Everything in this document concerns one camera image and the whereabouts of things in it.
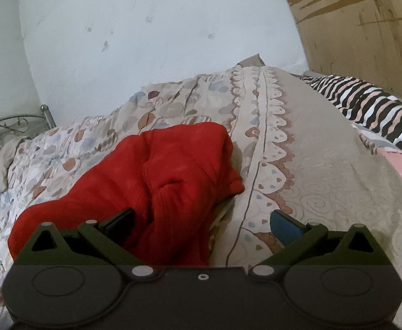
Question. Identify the metal bed headboard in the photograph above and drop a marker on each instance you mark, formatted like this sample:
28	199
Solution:
15	125

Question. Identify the black white striped pillow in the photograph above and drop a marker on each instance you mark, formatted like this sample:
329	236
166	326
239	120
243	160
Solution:
369	106

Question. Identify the leaf-patterned quilt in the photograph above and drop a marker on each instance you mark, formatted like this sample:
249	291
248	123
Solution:
318	178

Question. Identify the brown wooden board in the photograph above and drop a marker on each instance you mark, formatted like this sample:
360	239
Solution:
366	31

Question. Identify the red long-sleeve shirt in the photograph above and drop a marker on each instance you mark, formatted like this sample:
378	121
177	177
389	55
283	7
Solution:
173	178

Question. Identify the pale patterned pillow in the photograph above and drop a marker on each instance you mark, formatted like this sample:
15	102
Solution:
4	165

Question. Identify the tan pillow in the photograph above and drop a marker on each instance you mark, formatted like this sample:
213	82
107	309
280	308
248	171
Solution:
252	61

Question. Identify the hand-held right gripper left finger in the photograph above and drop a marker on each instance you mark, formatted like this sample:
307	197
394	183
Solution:
120	223

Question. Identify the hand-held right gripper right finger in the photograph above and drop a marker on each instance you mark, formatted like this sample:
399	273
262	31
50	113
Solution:
285	227

